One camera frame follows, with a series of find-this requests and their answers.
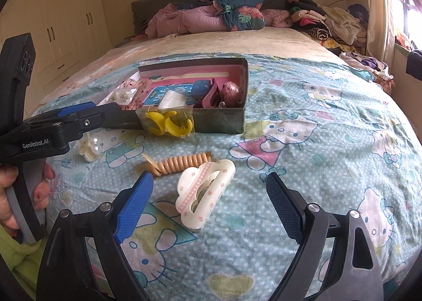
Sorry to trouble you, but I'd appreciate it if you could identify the floral bag of clothes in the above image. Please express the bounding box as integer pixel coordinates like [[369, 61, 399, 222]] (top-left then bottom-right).
[[339, 52, 394, 90]]

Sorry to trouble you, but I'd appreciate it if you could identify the white claw hair clip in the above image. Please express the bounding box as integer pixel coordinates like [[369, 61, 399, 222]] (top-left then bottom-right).
[[175, 159, 236, 232]]

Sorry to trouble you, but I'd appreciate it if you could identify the pink knit pillow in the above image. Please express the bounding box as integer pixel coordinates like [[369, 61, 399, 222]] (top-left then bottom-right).
[[260, 8, 292, 28]]

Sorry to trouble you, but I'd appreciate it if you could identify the small blue box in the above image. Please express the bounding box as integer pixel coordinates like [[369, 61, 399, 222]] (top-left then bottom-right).
[[193, 79, 213, 94]]

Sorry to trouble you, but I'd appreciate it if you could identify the yellow hair clips packet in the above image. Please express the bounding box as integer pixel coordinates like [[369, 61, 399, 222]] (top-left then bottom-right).
[[137, 107, 196, 138]]

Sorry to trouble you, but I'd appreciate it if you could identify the small white packet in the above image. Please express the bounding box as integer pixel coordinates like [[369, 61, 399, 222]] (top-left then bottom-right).
[[160, 90, 187, 108]]

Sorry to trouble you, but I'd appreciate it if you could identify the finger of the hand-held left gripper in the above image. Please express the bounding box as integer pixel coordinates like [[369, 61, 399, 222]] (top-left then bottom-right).
[[61, 102, 126, 141], [23, 101, 95, 124]]

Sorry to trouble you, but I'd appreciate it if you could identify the cream curtain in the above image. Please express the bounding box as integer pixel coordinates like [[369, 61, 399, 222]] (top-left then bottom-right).
[[366, 0, 401, 61]]

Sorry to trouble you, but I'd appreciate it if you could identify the blue printed card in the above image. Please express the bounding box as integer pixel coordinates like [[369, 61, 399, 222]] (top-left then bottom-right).
[[142, 83, 198, 107]]

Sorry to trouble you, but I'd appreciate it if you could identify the dark jacket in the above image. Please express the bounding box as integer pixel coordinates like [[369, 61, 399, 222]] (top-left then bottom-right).
[[405, 50, 422, 80]]

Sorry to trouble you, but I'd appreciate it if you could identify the person's left hand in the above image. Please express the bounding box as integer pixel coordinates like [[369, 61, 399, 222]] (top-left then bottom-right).
[[0, 163, 56, 231]]

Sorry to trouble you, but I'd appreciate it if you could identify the dark grey box pink inside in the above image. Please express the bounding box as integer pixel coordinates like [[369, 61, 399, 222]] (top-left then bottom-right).
[[97, 56, 248, 134]]

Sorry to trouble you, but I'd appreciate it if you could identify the window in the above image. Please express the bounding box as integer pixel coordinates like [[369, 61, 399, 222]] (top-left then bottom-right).
[[384, 0, 422, 44]]

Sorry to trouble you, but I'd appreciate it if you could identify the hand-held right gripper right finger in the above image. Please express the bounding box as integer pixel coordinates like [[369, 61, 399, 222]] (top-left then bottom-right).
[[265, 172, 385, 301]]

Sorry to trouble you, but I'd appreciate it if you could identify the dark floral quilt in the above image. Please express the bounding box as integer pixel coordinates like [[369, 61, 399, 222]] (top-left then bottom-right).
[[176, 0, 267, 32]]

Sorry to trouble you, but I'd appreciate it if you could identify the printed cat blanket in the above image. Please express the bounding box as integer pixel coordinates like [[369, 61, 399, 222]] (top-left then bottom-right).
[[33, 54, 422, 301]]

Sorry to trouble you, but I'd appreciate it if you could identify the pink pom keychain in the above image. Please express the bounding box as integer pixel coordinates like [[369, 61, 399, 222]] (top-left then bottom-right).
[[218, 81, 246, 108]]

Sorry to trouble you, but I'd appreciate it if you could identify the pink and floral bedding pile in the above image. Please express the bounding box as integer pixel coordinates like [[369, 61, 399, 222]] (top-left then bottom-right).
[[131, 0, 292, 29]]

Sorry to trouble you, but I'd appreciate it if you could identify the clear pearl flower clip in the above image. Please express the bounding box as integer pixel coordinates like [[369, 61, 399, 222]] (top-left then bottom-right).
[[76, 134, 109, 162]]

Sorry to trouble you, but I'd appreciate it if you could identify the colourful cloth on windowsill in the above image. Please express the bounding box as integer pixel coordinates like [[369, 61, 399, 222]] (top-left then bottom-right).
[[394, 29, 416, 51]]

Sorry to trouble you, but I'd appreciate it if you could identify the person's left forearm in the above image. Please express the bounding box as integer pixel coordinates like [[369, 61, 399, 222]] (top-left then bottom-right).
[[0, 225, 47, 298]]

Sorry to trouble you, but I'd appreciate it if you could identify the pale pink printed cloth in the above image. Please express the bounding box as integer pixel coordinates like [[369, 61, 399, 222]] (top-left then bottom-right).
[[63, 52, 139, 85]]

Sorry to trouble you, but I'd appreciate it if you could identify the beige coil hair tie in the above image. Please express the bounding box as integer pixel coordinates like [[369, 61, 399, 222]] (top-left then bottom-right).
[[137, 152, 212, 178]]

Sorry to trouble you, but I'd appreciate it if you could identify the pile of clothes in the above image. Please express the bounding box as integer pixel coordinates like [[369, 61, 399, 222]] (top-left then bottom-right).
[[289, 0, 370, 56]]

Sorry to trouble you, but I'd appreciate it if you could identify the earring card packet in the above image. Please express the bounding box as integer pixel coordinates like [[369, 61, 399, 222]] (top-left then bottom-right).
[[112, 88, 137, 104]]

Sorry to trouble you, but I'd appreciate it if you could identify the cream wardrobe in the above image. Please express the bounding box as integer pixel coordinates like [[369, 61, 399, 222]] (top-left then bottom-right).
[[0, 0, 116, 113]]

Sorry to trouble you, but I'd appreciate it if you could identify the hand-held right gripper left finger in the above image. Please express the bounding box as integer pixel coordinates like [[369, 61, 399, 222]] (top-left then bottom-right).
[[36, 171, 154, 301]]

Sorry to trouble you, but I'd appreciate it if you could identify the pink quilt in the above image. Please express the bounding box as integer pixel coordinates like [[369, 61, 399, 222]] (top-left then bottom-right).
[[145, 3, 231, 39]]

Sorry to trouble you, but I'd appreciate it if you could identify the maroon hair clip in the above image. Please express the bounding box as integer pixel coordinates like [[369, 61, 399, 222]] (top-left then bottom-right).
[[194, 78, 222, 109]]

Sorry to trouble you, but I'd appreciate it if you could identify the beige dotted bow scrunchie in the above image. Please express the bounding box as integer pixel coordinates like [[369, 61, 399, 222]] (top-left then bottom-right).
[[120, 77, 155, 104]]

